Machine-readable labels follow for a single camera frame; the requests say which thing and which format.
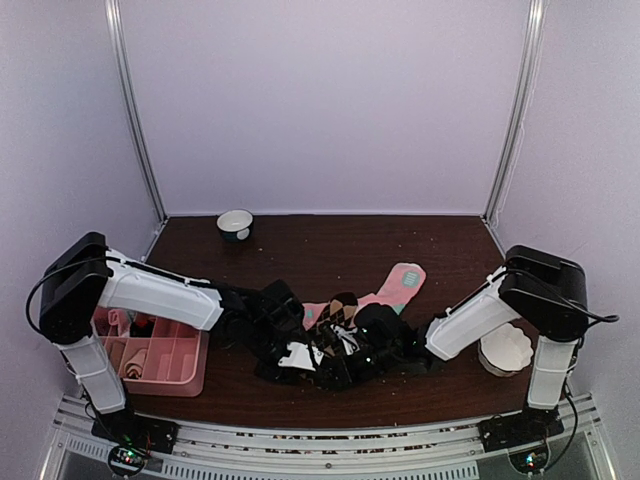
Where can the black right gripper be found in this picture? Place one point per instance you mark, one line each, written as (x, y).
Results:
(344, 374)

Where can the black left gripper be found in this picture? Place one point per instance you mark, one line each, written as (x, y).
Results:
(276, 375)

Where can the brown beige argyle sock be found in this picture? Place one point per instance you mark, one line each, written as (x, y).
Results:
(340, 310)

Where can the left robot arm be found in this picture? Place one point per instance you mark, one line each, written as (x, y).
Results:
(91, 277)

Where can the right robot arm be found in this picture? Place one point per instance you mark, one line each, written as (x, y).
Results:
(547, 291)

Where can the pink plastic organizer tray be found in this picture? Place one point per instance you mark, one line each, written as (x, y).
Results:
(176, 358)

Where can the pink sock with teal patches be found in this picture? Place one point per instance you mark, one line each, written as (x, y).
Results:
(402, 284)

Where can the dark blue white bowl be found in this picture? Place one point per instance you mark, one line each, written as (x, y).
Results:
(235, 225)

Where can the white paper-lined bowl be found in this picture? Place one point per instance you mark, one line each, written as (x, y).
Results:
(505, 351)

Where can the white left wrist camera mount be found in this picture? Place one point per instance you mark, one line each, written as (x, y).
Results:
(301, 356)

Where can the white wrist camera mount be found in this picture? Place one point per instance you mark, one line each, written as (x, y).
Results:
(301, 356)
(347, 339)

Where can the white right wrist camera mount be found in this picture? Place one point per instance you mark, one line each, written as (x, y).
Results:
(347, 339)

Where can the aluminium front rail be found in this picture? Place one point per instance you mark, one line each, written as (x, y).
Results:
(444, 450)

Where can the grey aluminium frame post right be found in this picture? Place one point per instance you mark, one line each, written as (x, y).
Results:
(511, 145)

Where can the grey aluminium frame post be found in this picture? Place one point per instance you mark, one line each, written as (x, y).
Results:
(117, 35)
(511, 145)

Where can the grey aluminium frame post left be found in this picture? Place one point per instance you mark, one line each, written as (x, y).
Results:
(117, 35)

